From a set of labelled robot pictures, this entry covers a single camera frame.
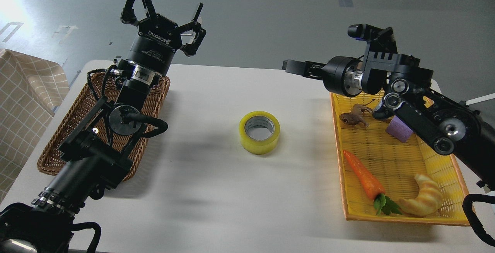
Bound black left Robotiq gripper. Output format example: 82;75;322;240
120;0;207;75

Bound yellow plastic basket tray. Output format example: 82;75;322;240
329;91;469;226

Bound brown wicker basket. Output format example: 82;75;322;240
37;72;170;182

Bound purple foam block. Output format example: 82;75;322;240
385;116;413;143

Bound yellow tape roll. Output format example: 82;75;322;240
238;111;281;155

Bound orange toy carrot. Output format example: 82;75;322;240
343;150;386;200

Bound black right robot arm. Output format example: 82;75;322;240
282;24;495;191

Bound beige checkered cloth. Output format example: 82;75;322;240
0;48;69;200

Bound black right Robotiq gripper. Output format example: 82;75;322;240
282;56;364;97

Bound white leg with black caster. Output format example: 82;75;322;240
464;93;495;106

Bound toy croissant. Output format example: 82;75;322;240
397;174;443;217

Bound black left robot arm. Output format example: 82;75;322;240
1;0;206;253

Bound brown toy frog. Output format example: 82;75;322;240
339;98;375;127

